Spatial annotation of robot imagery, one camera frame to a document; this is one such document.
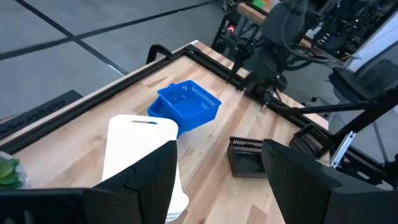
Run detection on silver frame bracket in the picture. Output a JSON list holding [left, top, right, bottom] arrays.
[[330, 130, 357, 169]]

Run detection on green succulent plant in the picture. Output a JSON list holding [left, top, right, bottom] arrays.
[[0, 151, 30, 190]]

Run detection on white cutting board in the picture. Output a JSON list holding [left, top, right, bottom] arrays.
[[101, 114, 190, 222]]

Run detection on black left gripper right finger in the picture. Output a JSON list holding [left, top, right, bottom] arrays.
[[262, 139, 398, 224]]

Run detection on wooden background table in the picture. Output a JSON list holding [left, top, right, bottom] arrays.
[[236, 2, 268, 25]]

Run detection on black office chair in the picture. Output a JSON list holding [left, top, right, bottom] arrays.
[[328, 58, 398, 100]]

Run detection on black plastic basket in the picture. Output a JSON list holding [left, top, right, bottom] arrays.
[[289, 123, 334, 159], [226, 136, 268, 179]]

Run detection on black computer tower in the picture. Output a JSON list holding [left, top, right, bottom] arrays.
[[211, 12, 239, 54]]

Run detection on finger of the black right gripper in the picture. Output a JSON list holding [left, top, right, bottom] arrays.
[[229, 52, 248, 83]]

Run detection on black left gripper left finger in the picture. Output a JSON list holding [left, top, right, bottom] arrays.
[[0, 141, 178, 224]]

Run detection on black curved clamp handle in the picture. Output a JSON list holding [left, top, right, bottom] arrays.
[[146, 44, 174, 65]]

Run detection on black perforated floor panel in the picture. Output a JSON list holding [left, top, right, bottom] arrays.
[[0, 90, 83, 141]]

